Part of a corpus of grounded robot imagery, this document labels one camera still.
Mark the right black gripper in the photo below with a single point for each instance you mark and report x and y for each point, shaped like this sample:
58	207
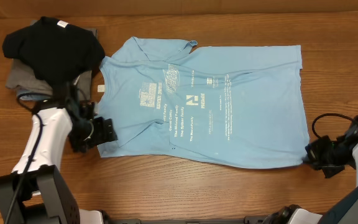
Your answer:
313	153

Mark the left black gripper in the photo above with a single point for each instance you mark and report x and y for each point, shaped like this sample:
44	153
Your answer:
103	132

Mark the light blue printed t-shirt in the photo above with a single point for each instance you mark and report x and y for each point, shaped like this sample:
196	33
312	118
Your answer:
235	106

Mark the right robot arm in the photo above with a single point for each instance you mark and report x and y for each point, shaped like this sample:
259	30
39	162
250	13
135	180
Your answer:
346	210

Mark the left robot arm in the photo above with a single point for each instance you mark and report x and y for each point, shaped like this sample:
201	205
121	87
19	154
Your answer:
35	191

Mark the black folded t-shirt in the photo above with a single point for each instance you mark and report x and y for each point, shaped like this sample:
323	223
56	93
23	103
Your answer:
57	51

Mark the grey folded t-shirt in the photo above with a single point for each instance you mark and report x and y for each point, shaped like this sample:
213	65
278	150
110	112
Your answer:
21	78

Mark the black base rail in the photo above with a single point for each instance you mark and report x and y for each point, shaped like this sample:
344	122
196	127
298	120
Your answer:
246	220

